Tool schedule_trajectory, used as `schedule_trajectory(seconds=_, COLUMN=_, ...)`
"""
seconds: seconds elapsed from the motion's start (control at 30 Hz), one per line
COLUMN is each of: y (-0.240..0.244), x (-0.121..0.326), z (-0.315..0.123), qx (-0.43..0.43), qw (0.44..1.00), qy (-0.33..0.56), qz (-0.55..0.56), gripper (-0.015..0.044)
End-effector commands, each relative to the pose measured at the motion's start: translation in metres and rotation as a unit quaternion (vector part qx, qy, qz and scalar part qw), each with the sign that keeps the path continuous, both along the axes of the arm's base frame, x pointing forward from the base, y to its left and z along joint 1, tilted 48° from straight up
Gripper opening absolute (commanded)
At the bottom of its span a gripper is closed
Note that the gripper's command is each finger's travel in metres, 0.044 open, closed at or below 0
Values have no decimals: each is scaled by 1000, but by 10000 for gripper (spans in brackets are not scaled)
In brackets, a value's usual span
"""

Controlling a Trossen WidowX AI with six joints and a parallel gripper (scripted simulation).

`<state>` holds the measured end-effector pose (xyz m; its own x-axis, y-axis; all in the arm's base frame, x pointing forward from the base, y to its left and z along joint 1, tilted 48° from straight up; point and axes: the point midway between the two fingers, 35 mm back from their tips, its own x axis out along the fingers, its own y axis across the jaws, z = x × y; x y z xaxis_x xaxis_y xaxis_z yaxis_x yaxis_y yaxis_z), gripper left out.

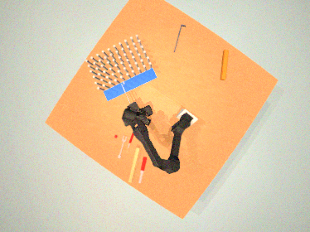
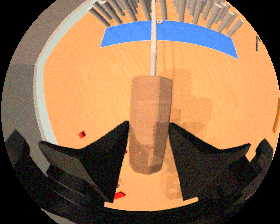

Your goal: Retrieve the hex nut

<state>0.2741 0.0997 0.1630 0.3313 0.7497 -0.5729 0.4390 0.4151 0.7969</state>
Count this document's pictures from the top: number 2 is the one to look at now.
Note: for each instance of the blue flat strip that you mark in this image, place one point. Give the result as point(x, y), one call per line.
point(169, 31)

